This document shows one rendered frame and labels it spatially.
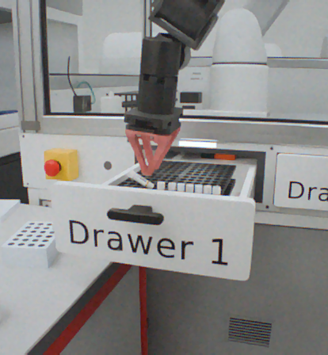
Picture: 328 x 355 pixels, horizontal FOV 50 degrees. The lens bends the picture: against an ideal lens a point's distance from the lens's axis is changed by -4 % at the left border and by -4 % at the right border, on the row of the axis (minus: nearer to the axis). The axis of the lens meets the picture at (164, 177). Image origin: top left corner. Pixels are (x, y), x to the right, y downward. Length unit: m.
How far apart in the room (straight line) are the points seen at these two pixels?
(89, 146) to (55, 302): 0.44
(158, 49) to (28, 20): 0.51
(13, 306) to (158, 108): 0.36
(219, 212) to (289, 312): 0.53
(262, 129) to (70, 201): 0.42
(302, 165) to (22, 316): 0.57
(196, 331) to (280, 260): 0.30
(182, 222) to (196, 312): 0.53
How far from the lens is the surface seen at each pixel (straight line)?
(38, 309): 0.57
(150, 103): 0.53
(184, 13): 0.52
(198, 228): 0.48
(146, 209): 0.47
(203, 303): 0.96
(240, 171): 0.81
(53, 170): 0.87
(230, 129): 0.78
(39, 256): 0.66
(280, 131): 0.78
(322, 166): 0.78
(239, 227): 0.47
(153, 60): 0.53
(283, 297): 0.93
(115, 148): 0.86
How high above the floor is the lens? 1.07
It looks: 15 degrees down
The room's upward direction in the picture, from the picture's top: straight up
